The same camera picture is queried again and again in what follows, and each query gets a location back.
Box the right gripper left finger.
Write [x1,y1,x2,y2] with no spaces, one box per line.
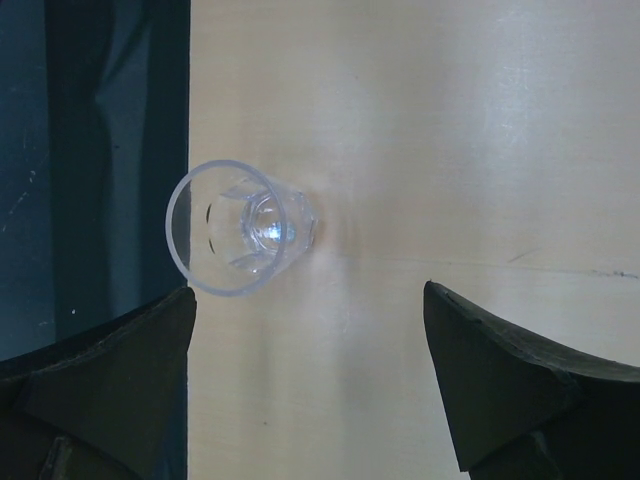
[1,287,197,479]

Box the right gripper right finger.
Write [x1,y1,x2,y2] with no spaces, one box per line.
[423,281,639,479]

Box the clear glass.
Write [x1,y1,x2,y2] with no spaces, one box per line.
[164,160,318,297]

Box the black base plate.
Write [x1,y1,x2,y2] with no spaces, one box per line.
[0,0,192,480]

